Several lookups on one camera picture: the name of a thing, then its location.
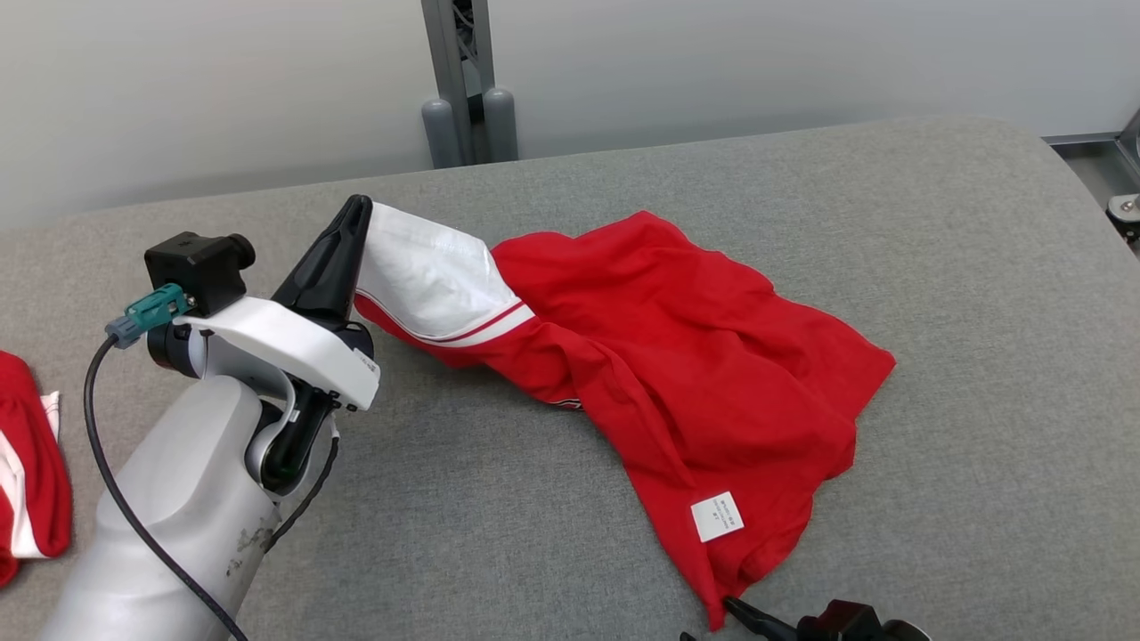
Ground black cable inside post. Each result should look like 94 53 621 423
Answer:
452 0 479 56

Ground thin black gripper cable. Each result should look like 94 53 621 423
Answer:
265 436 341 551

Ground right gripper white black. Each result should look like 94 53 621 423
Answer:
679 595 932 641

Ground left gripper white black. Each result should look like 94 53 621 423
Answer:
174 194 381 412

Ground metal foot with bolt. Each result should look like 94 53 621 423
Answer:
1107 191 1140 247

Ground red white garment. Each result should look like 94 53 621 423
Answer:
0 350 74 588

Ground grey metal frame post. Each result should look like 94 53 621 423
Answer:
420 0 496 166

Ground teal cable connector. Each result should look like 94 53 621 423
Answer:
105 283 193 349

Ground grey metal upright bar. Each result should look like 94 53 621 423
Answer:
1117 107 1140 181

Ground thick black camera cable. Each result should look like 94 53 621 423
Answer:
84 334 251 641

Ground red shorts with white stripes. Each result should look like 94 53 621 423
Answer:
354 202 898 631

